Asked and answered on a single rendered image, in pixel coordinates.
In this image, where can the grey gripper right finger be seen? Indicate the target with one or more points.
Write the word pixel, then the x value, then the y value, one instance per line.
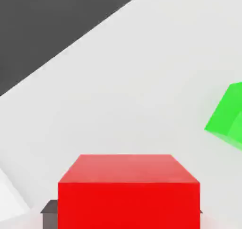
pixel 201 216

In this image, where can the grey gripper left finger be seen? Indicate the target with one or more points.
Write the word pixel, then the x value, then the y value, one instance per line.
pixel 49 217

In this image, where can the small red cube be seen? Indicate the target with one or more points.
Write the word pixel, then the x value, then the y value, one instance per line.
pixel 128 204

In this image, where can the small green cube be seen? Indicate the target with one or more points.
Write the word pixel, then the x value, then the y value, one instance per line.
pixel 227 115

